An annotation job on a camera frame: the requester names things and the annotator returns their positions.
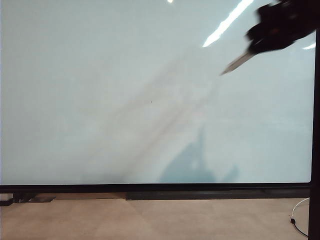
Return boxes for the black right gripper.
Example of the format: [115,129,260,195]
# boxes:
[245,2,298,55]

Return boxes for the white marker with black cap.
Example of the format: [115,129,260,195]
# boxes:
[219,51,252,77]

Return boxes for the black base beam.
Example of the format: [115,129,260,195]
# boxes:
[125,189,311,201]

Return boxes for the black stand foot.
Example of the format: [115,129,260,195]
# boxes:
[0,193,15,207]

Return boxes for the white cable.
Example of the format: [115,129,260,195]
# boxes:
[290,198,310,218]

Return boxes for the whiteboard with black frame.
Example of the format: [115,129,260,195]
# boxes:
[0,0,320,240]

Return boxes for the black cable with connector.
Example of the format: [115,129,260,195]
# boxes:
[289,217,310,237]

